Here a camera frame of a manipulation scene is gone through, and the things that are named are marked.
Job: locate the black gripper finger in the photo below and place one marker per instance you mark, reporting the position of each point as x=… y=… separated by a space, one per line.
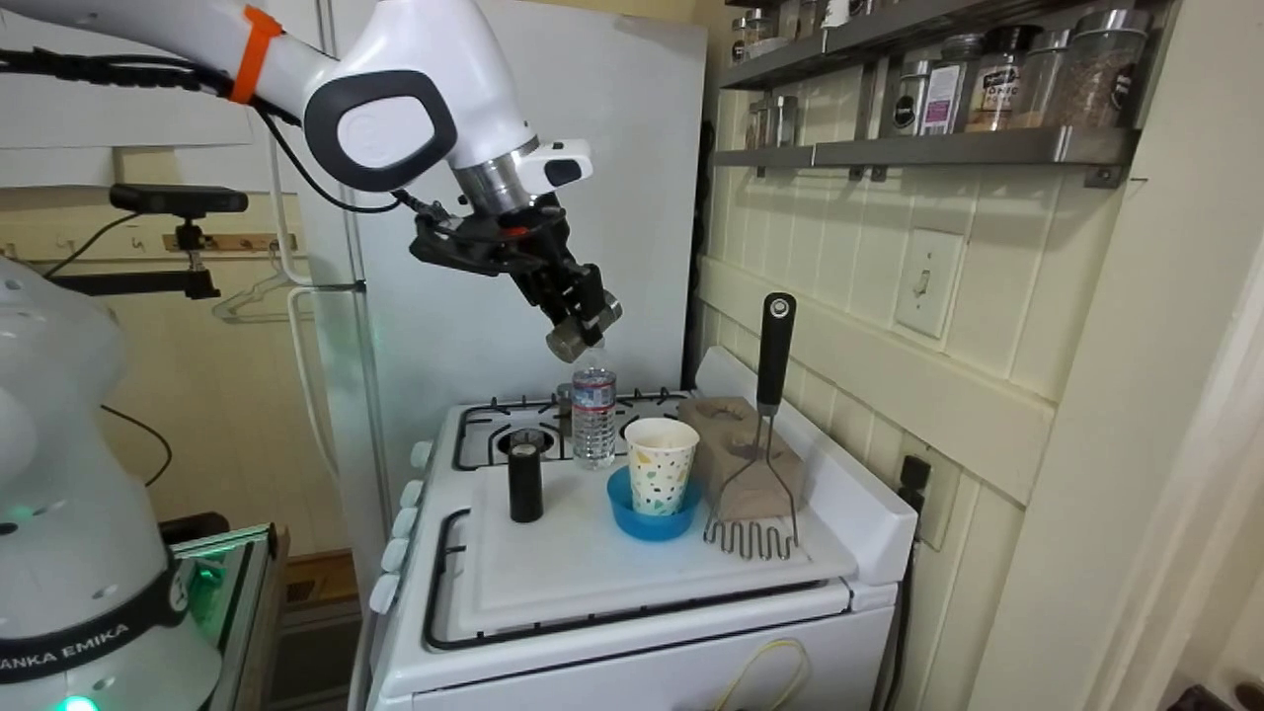
x=602 y=302
x=552 y=317

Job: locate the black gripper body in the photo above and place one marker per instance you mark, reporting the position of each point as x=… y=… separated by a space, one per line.
x=533 y=252

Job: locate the glass spice jar black label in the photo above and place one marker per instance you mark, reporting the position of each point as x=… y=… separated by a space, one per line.
x=577 y=347
x=910 y=101

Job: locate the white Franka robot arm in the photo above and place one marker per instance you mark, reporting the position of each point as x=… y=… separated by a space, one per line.
x=434 y=43

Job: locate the clear plastic water bottle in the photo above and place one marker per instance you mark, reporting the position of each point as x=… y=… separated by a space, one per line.
x=592 y=417

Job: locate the black stove burner grate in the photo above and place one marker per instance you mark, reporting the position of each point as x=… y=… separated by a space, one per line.
x=463 y=439

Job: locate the white gas stove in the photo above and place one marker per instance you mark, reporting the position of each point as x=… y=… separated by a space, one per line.
x=632 y=656

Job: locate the black cylindrical grinder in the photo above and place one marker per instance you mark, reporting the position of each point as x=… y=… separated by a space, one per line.
x=528 y=479

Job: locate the dotted paper cup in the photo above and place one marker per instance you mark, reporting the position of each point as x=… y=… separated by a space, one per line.
x=659 y=462

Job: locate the blue plastic bowl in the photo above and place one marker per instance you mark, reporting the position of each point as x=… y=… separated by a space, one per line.
x=653 y=526

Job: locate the glass jar brown seeds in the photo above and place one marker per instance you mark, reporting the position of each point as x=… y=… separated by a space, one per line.
x=762 y=119

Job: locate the clear glass spice jar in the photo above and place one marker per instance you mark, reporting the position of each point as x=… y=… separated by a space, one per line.
x=792 y=119

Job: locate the spice jar purple white label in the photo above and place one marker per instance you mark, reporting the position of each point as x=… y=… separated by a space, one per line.
x=941 y=101

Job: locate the robot control box green light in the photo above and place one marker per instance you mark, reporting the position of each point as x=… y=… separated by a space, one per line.
x=241 y=620

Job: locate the dark spice jar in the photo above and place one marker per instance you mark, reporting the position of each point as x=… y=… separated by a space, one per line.
x=1008 y=82

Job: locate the large glass jar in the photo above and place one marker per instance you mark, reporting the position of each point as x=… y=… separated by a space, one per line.
x=1101 y=72

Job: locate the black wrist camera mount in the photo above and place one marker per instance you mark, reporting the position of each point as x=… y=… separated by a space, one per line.
x=438 y=243

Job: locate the cream light switch plate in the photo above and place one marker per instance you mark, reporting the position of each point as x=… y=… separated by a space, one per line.
x=931 y=282

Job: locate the black stereo camera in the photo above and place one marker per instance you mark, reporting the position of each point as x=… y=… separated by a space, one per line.
x=180 y=201

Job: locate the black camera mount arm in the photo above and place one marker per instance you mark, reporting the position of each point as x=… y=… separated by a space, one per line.
x=130 y=282

